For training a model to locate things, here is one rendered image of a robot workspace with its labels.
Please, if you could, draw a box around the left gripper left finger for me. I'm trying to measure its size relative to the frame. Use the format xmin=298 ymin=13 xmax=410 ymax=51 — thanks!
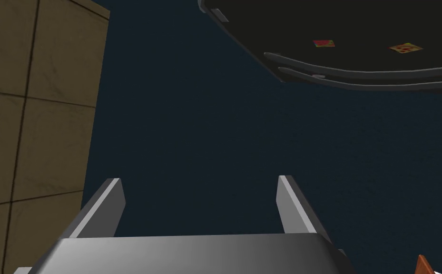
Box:
xmin=59 ymin=177 xmax=126 ymax=240

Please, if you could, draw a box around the orange pointed shape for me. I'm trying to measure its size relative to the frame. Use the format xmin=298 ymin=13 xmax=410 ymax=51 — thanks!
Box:
xmin=414 ymin=254 xmax=434 ymax=274

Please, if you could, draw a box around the dark grey curved fridge handle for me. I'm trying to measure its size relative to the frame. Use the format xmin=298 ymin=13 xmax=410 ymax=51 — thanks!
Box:
xmin=263 ymin=52 xmax=442 ymax=80
xmin=277 ymin=67 xmax=442 ymax=92

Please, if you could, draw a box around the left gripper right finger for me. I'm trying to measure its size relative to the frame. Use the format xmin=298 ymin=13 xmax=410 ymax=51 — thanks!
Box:
xmin=275 ymin=175 xmax=332 ymax=244

